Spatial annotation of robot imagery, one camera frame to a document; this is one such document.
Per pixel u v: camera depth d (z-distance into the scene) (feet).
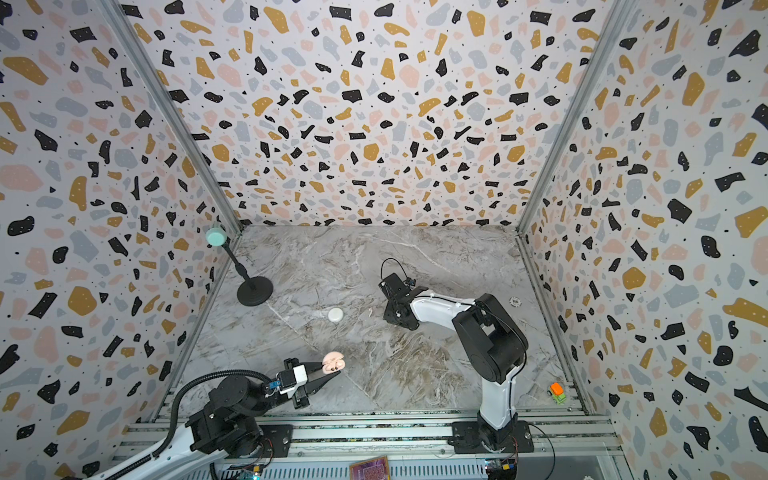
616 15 2.36
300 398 1.95
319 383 2.05
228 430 1.85
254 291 3.29
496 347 1.64
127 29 2.34
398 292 2.50
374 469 2.27
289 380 1.76
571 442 2.45
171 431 1.72
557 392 2.62
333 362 2.10
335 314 3.11
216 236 2.35
